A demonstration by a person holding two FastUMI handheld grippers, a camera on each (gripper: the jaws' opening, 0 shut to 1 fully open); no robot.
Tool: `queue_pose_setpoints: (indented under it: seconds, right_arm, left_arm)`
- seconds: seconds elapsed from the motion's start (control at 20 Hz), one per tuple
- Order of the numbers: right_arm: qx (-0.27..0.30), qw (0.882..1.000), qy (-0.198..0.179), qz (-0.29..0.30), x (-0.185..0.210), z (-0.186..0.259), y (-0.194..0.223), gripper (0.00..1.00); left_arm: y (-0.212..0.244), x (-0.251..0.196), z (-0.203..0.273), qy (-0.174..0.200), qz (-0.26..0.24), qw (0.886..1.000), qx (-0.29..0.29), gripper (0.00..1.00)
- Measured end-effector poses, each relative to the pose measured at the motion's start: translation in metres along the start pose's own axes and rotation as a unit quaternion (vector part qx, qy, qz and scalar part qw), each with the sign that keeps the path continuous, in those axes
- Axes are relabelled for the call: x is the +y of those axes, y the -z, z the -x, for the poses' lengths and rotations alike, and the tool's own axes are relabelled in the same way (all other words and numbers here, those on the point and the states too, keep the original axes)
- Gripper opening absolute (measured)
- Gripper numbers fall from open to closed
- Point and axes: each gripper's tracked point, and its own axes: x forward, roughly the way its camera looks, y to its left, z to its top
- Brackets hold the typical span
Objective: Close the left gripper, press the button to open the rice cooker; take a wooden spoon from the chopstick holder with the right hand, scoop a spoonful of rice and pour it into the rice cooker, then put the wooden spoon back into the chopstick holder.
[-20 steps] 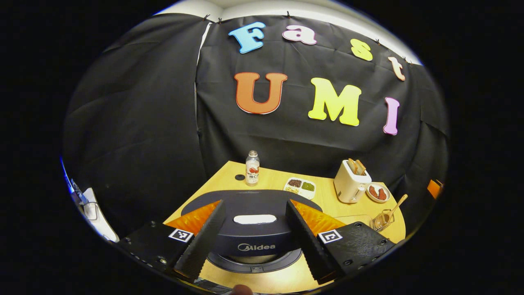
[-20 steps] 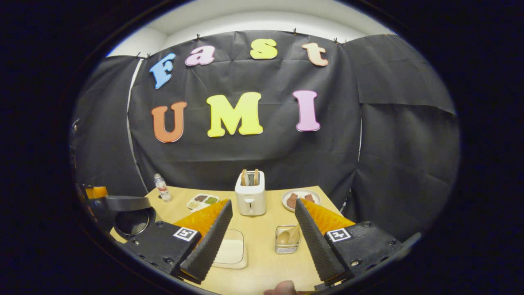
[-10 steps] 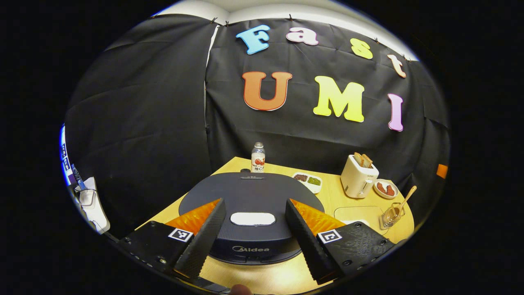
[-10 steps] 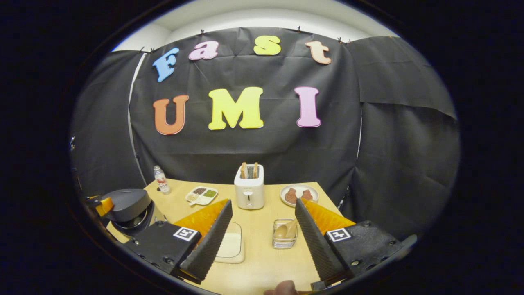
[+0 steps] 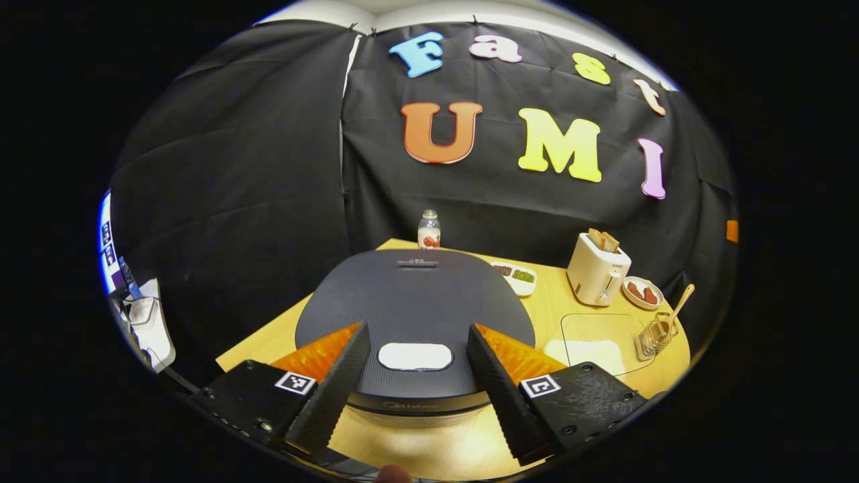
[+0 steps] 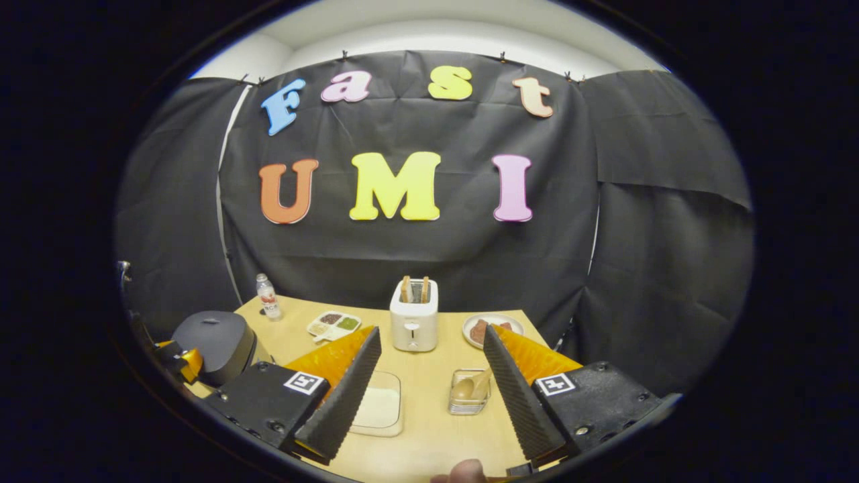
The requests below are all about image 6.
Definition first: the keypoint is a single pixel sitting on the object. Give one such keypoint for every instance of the wooden spoon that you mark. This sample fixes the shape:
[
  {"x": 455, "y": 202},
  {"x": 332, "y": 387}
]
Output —
[{"x": 466, "y": 386}]

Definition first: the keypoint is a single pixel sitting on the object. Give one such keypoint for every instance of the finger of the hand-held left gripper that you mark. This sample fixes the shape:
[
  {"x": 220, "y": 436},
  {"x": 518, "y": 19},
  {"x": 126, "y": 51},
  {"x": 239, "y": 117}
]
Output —
[{"x": 184, "y": 362}]

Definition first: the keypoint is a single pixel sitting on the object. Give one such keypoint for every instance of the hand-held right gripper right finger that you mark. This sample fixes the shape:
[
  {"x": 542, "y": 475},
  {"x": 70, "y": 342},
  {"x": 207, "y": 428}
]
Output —
[{"x": 520, "y": 402}]

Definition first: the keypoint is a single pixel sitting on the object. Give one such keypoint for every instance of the white divided bean dish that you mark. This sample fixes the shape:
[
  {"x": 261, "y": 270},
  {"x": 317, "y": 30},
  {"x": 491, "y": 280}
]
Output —
[{"x": 333, "y": 325}]

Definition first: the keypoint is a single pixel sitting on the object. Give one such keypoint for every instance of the white rice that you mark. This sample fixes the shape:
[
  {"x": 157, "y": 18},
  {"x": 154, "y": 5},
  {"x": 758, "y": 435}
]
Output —
[{"x": 379, "y": 406}]

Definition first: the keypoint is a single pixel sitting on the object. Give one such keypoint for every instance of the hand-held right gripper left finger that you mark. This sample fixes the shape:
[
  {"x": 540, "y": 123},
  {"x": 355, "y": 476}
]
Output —
[{"x": 339, "y": 399}]

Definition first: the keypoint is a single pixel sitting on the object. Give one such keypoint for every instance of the brown meat piece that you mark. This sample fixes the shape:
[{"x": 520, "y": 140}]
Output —
[
  {"x": 478, "y": 331},
  {"x": 504, "y": 327}
]

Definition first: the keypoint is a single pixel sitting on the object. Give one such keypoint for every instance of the black silver rice cooker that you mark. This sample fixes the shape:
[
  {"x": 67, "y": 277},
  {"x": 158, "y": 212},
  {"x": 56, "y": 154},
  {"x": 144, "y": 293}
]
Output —
[{"x": 215, "y": 342}]

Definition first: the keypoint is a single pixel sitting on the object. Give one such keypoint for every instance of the small clear plastic bottle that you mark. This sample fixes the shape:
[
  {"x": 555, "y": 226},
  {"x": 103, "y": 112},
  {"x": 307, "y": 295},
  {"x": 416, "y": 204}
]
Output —
[{"x": 269, "y": 300}]

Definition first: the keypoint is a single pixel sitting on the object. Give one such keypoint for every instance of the toast slice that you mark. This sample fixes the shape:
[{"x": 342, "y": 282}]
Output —
[
  {"x": 425, "y": 290},
  {"x": 406, "y": 290}
]

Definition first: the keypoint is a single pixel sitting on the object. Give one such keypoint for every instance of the white toaster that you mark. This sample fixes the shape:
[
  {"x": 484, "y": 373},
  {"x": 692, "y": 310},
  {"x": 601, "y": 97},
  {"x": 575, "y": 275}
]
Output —
[{"x": 414, "y": 325}]

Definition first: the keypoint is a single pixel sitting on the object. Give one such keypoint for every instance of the clear rectangular tray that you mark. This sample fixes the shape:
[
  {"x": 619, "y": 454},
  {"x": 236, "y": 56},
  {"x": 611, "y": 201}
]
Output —
[{"x": 379, "y": 406}]

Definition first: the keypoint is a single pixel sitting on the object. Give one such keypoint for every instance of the white round plate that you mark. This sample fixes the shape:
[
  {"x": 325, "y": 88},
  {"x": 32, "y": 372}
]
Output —
[{"x": 473, "y": 341}]

